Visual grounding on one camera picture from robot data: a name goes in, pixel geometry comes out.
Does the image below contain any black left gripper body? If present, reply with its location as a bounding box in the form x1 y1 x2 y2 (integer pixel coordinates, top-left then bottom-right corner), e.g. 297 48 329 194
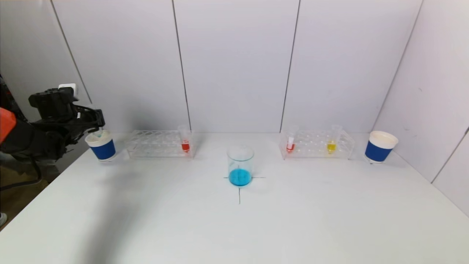
80 109 106 131

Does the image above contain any clear acrylic test tube rack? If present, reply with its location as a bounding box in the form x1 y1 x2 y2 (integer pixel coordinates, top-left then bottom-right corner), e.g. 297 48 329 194
125 129 195 159
279 128 355 160

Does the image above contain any red pigment test tube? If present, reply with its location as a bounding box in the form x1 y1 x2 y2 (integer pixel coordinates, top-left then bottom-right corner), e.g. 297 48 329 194
178 126 191 154

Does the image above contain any clear glass beaker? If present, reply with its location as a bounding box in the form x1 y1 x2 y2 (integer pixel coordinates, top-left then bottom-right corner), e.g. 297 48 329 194
227 145 255 187

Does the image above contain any red and white pigment tube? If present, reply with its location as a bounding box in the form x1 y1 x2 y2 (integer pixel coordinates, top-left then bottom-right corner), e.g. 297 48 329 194
286 126 297 154

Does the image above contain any yellow pigment test tube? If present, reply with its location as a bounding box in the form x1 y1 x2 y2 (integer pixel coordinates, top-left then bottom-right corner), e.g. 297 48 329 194
326 125 343 155

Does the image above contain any blue white paper cup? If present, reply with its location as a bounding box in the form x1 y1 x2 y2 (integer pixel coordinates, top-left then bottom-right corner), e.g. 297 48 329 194
364 131 399 164
85 130 117 162

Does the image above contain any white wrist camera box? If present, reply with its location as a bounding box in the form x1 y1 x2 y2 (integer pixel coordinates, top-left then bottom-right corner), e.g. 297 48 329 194
59 83 78 98

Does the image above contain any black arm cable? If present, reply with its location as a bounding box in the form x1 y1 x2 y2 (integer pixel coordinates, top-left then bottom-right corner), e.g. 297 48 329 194
0 157 43 191

